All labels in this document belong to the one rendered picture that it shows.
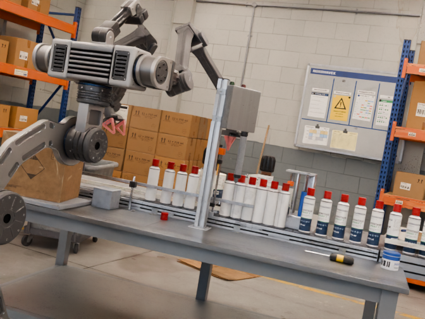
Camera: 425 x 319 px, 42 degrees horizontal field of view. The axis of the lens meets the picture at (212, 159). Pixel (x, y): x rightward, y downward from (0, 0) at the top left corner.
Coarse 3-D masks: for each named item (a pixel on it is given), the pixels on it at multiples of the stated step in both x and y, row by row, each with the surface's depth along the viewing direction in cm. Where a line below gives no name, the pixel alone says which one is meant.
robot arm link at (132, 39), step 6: (138, 30) 258; (144, 30) 258; (126, 36) 257; (132, 36) 257; (138, 36) 257; (144, 36) 258; (150, 36) 259; (114, 42) 255; (120, 42) 255; (126, 42) 255; (132, 42) 257; (138, 42) 259; (144, 42) 261; (150, 42) 264; (156, 42) 267
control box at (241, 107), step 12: (228, 96) 244; (240, 96) 246; (252, 96) 250; (228, 108) 244; (240, 108) 247; (252, 108) 251; (228, 120) 244; (240, 120) 248; (252, 120) 252; (252, 132) 254
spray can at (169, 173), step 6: (168, 162) 269; (174, 162) 270; (168, 168) 269; (168, 174) 268; (174, 174) 269; (168, 180) 268; (168, 186) 268; (162, 192) 269; (168, 192) 268; (162, 198) 269; (168, 198) 269; (168, 204) 269
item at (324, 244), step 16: (80, 192) 277; (144, 208) 268; (160, 208) 266; (176, 208) 264; (208, 224) 259; (224, 224) 257; (240, 224) 255; (288, 240) 250; (304, 240) 248; (320, 240) 246; (368, 256) 241
